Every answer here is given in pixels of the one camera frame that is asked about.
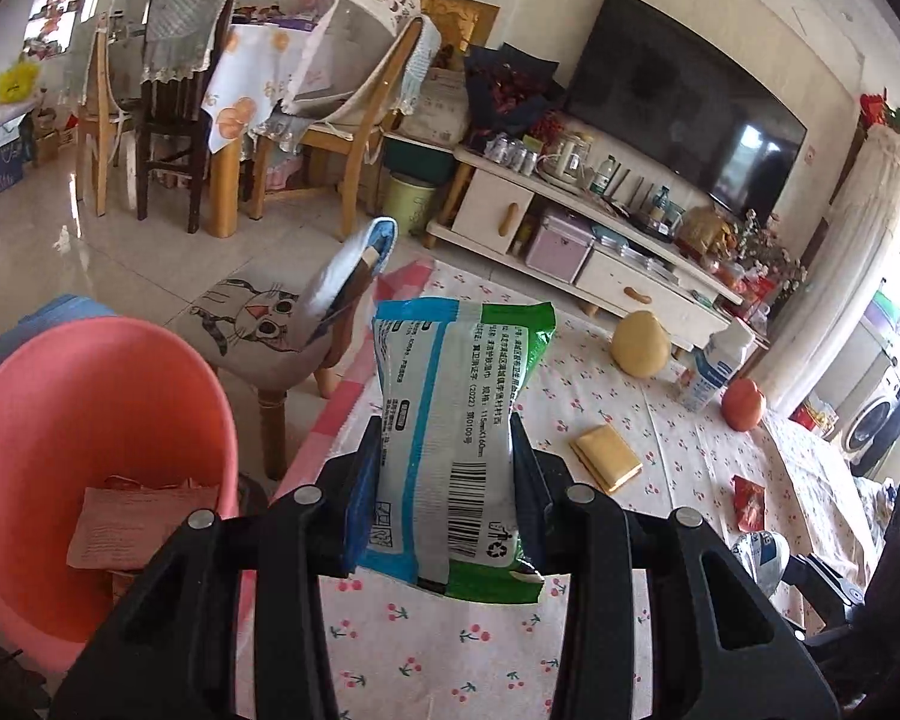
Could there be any light blue lace cloth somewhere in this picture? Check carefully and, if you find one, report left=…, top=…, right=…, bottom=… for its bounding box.
left=390, top=15, right=443, bottom=117

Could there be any light wooden chair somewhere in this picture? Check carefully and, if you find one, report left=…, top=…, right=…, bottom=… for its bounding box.
left=75, top=11, right=140, bottom=217
left=249, top=15, right=440, bottom=241

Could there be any white washing machine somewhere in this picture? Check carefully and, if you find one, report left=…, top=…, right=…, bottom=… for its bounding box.
left=832, top=367, right=900, bottom=466

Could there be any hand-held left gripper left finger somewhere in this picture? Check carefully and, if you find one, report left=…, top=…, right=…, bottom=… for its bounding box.
left=49, top=412, right=385, bottom=720

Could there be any purple storage box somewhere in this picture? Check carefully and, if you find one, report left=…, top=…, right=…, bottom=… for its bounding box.
left=525, top=210, right=596, bottom=284

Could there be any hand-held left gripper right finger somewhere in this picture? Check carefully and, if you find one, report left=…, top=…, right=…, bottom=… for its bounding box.
left=506, top=412, right=833, bottom=720

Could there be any dried flower bunch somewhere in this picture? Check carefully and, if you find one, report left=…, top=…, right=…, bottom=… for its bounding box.
left=742, top=210, right=807, bottom=293

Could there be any white bag blue lettering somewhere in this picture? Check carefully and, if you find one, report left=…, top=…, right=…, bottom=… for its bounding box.
left=729, top=530, right=792, bottom=601

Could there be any pink plastic basin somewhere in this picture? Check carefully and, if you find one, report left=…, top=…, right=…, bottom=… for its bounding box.
left=0, top=316, right=239, bottom=680

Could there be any blue plastic tub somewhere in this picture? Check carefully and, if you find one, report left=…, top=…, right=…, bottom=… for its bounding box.
left=0, top=292, right=121, bottom=391

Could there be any light green waste bin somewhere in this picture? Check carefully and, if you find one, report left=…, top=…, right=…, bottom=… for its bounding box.
left=381, top=171, right=437, bottom=237

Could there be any white tv cabinet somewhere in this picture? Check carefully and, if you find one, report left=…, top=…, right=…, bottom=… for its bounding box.
left=425, top=146, right=770, bottom=350

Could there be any yellow plastic bag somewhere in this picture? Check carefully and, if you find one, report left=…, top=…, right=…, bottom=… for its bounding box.
left=0, top=60, right=42, bottom=106

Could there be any black television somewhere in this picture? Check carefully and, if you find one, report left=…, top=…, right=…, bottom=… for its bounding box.
left=566, top=0, right=809, bottom=218

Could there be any cat print stool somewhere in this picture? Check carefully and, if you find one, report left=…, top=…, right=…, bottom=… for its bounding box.
left=166, top=264, right=361, bottom=481

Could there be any red cartoon candy packet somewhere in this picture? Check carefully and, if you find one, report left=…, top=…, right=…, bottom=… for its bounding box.
left=731, top=475, right=766, bottom=533

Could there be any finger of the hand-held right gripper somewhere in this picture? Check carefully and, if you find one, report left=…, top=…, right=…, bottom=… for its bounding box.
left=780, top=551, right=869, bottom=620

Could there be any white milk bottle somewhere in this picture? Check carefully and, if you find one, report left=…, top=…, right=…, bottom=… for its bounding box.
left=675, top=319, right=758, bottom=413

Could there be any gold foil packet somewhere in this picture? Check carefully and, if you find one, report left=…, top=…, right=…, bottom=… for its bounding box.
left=568, top=424, right=644, bottom=497

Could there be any dark chair grey lace cover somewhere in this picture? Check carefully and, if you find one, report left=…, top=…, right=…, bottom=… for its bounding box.
left=133, top=0, right=241, bottom=233

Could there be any green wet wipes packet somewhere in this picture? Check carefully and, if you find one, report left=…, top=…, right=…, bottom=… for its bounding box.
left=360, top=296, right=557, bottom=607

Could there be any red festive decoration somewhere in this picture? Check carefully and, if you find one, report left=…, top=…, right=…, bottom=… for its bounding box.
left=859, top=90, right=900, bottom=147

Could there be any white electric kettle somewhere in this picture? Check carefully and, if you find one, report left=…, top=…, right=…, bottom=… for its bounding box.
left=544, top=133, right=593, bottom=181

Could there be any red apple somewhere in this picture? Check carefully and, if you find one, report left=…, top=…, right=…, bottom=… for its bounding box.
left=721, top=377, right=767, bottom=433

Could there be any dining table with printed cloth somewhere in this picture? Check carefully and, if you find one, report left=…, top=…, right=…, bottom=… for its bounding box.
left=202, top=21, right=323, bottom=237

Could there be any dark wrapped flower bouquet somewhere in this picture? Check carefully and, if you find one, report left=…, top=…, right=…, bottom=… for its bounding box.
left=461, top=43, right=569, bottom=140

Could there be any yellow pear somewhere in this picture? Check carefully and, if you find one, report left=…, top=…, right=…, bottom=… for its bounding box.
left=610, top=310, right=673, bottom=378

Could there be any cluster of silver cans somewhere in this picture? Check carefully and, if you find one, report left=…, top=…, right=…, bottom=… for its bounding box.
left=487, top=133, right=542, bottom=170

